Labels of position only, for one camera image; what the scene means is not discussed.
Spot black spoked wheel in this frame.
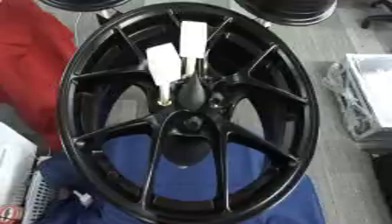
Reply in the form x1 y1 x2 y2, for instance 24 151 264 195
56 2 322 224

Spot black round wheel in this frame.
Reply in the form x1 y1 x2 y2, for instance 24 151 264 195
234 0 339 27
38 0 134 12

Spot clear plastic bag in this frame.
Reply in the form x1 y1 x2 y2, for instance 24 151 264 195
321 62 382 141

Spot person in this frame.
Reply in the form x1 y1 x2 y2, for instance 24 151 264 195
0 0 79 152

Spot white perforated basket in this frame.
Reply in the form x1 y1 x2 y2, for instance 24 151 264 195
19 157 57 224

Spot white plastic bin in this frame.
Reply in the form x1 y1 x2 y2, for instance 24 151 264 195
344 52 392 130

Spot white box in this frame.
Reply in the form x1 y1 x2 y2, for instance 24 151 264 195
0 122 39 208

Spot black office chair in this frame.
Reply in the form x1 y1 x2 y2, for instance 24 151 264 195
360 0 392 30

